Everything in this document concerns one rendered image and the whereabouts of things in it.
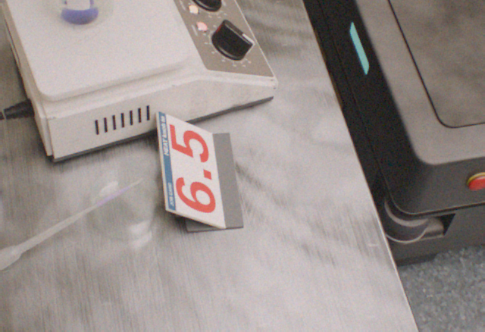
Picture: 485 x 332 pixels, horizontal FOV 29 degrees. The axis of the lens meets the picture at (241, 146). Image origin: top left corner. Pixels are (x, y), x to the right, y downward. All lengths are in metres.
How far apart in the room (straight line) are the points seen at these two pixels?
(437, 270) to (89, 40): 1.00
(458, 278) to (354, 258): 0.89
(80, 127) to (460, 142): 0.69
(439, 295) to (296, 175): 0.85
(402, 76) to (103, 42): 0.70
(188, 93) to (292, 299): 0.18
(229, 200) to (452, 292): 0.90
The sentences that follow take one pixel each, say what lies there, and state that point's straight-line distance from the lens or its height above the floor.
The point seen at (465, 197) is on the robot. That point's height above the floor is 0.25.
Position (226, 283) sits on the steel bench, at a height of 0.75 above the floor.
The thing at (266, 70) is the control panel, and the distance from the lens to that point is 0.80.
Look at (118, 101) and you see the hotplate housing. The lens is 0.73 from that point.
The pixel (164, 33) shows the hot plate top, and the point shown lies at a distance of 0.74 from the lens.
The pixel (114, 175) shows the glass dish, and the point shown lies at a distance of 0.76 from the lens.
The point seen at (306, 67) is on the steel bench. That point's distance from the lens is 0.84.
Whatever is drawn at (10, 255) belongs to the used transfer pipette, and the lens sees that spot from 0.73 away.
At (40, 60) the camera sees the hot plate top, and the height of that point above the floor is 0.84.
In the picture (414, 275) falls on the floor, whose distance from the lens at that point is 1.61.
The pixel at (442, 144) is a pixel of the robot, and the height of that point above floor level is 0.36.
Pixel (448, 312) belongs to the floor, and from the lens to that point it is 1.60.
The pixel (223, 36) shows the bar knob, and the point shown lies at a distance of 0.78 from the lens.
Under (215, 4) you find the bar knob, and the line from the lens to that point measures 0.82.
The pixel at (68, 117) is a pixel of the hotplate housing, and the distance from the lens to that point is 0.73.
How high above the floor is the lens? 1.40
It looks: 56 degrees down
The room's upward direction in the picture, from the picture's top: 7 degrees clockwise
